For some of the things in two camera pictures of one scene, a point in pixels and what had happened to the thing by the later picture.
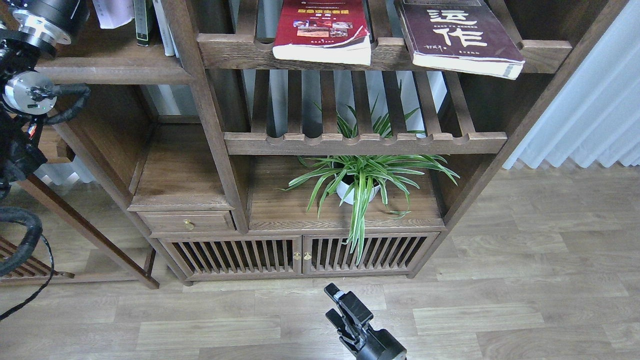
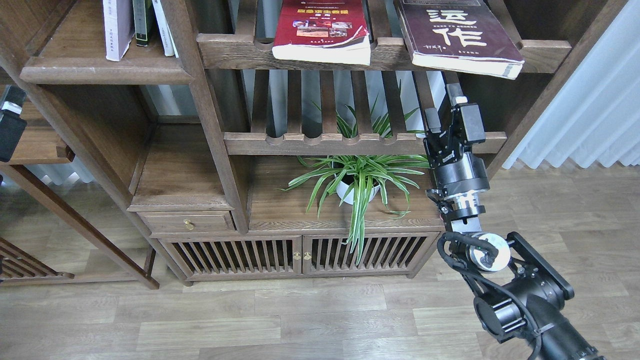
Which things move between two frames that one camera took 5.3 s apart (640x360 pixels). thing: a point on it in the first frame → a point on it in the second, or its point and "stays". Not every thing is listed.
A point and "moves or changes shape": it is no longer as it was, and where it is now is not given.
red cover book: x=328 y=31 stays
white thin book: x=169 y=46 stays
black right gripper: x=366 y=343 → x=460 y=173
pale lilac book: x=113 y=13 moves or changes shape
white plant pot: x=342 y=188 stays
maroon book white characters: x=467 y=37 stays
